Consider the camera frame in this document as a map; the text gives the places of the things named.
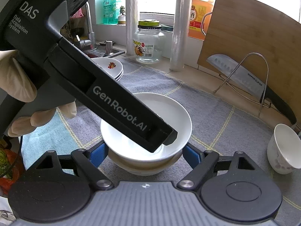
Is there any steel soap dispenser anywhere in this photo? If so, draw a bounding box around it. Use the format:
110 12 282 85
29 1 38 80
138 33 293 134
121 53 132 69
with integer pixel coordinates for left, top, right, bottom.
104 40 115 57

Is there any red collapsible drain basin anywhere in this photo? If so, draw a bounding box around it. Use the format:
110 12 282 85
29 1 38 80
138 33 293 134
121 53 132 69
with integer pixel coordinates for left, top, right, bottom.
83 49 99 58

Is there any orange cooking oil bottle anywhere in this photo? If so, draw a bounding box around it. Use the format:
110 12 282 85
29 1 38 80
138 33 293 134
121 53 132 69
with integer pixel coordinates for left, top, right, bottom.
187 0 216 41

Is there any steel kitchen faucet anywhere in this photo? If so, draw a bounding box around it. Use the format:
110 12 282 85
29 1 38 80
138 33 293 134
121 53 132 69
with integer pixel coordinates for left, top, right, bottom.
75 2 97 51

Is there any steel cleaver with black handle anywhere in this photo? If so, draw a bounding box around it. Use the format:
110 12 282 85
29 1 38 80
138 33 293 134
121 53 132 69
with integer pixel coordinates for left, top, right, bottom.
206 54 297 125

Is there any white plastic bag roll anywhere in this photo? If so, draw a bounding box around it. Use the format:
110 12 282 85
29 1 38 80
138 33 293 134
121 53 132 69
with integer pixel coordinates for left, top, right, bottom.
125 0 139 57

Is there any metal wire rack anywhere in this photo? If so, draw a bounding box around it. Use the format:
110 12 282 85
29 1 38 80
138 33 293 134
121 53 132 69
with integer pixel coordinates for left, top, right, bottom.
213 53 271 118

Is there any small potted plant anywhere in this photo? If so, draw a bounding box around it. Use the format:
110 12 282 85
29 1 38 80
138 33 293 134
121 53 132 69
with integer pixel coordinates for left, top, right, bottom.
117 6 128 25

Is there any teal printed towel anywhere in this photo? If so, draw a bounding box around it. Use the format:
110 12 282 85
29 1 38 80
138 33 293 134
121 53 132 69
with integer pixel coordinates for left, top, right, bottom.
20 108 104 170

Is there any person's left hand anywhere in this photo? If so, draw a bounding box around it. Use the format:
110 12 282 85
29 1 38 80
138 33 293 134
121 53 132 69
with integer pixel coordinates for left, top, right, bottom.
0 50 78 137

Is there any grey checked cloth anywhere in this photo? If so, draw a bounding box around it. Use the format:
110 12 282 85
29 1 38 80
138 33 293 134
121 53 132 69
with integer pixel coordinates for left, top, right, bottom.
56 56 301 226

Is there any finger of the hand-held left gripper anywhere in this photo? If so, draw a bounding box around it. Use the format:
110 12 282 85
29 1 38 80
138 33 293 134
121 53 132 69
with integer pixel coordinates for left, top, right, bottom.
163 129 179 147

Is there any clear cling film roll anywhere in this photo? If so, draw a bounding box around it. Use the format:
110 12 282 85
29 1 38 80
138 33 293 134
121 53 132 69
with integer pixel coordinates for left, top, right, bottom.
170 0 191 72

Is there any glass jar with green lid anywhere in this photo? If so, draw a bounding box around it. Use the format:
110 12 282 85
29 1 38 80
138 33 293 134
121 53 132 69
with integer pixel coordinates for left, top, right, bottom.
133 20 166 64

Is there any green detergent bottle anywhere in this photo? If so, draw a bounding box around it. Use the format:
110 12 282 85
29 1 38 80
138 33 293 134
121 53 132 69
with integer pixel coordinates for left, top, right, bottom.
103 0 123 25

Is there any white bowl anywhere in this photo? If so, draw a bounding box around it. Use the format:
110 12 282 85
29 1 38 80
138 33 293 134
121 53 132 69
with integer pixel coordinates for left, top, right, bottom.
267 123 301 175
107 149 183 176
100 92 192 162

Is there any pink dish towel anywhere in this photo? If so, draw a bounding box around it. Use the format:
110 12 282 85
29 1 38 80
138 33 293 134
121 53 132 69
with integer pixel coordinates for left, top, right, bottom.
69 6 86 20

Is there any orange plastic bag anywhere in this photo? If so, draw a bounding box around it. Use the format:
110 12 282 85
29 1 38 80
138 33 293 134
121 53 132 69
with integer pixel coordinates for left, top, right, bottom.
0 146 25 196

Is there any bamboo cutting board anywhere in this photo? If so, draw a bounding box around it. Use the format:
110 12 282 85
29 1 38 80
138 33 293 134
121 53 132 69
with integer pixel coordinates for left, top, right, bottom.
197 0 301 115

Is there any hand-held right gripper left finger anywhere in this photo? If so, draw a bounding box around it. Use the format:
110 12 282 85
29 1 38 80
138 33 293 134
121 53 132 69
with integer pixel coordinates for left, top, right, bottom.
35 141 114 191

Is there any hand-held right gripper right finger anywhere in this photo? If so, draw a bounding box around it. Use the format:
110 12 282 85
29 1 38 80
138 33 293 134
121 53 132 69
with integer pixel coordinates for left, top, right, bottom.
176 142 258 190

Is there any stainless steel sink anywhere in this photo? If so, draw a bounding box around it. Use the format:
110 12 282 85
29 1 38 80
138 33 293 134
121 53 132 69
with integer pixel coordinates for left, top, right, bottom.
82 44 126 58

